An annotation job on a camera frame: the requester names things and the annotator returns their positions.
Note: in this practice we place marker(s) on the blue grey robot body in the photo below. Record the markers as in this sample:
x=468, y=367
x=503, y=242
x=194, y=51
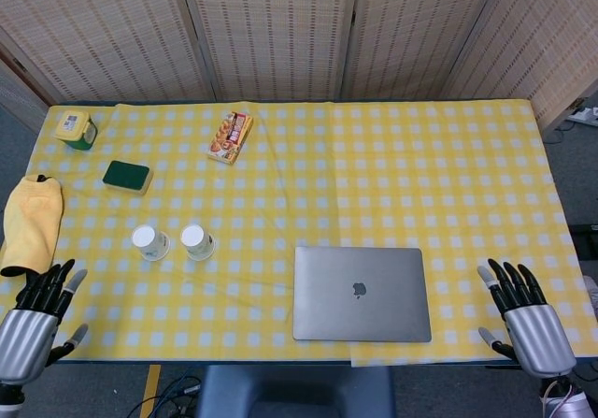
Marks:
x=294, y=392

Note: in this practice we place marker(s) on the white paper cup green print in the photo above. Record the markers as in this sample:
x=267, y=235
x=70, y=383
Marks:
x=198, y=244

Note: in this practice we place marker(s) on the yellow white checkered tablecloth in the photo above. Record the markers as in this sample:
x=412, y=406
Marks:
x=233, y=203
x=444, y=179

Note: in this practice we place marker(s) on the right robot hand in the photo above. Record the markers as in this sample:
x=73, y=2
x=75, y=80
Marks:
x=542, y=338

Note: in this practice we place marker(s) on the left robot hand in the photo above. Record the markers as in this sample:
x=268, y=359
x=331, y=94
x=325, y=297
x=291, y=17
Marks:
x=25, y=343

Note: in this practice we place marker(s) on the yellow snack box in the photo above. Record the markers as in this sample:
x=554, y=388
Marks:
x=231, y=137

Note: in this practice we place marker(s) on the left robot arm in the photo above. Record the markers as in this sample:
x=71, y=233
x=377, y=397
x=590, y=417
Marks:
x=9, y=401

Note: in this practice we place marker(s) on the woven bamboo screen panel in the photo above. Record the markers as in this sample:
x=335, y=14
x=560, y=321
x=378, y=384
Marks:
x=18, y=100
x=271, y=30
x=416, y=30
x=107, y=30
x=546, y=39

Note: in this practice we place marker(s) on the green yellow sponge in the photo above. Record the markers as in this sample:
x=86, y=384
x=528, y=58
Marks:
x=126, y=176

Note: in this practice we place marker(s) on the yellow floor tape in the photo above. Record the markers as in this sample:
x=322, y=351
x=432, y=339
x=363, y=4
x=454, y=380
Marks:
x=150, y=390

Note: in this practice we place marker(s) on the yellow cloth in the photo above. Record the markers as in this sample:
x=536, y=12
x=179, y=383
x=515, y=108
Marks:
x=32, y=224

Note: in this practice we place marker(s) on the black floor object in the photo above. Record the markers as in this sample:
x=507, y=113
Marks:
x=586, y=236

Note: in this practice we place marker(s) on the white paper cup blue flower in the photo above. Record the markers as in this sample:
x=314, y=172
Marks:
x=149, y=245

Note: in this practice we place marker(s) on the green container yellow lid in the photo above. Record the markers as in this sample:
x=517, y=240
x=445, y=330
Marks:
x=75, y=130

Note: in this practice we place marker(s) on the grey laptop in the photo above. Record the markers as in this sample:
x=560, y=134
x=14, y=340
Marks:
x=360, y=292

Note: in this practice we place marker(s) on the white power strip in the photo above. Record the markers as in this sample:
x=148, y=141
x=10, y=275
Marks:
x=586, y=118

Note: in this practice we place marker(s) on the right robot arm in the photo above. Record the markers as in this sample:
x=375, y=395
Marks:
x=567, y=404

